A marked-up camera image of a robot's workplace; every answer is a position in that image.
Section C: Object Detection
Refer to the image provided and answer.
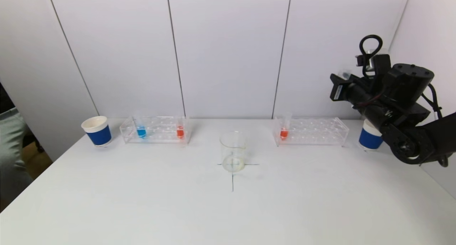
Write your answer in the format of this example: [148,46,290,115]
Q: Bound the black looped camera cable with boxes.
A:
[359,35,383,78]

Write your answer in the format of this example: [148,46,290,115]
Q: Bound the test tube with blue pigment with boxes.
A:
[134,111,147,139]

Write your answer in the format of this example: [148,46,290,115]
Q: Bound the clear acrylic test tube rack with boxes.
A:
[119,116,191,145]
[273,116,349,147]

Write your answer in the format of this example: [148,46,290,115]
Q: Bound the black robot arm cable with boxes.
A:
[422,83,450,167]

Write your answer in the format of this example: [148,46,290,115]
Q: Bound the seated person in grey trousers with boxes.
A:
[0,82,34,203]

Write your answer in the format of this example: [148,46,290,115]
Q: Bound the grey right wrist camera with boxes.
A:
[356,53,392,78]

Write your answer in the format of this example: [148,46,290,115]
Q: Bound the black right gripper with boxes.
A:
[330,73,384,126]

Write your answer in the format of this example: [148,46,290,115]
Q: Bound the black office chair base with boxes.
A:
[22,131,46,153]

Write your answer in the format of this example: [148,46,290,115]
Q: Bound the clear glass beaker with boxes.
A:
[219,131,247,173]

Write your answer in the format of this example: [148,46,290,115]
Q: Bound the blue white paper cup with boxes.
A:
[358,118,384,152]
[81,116,113,147]

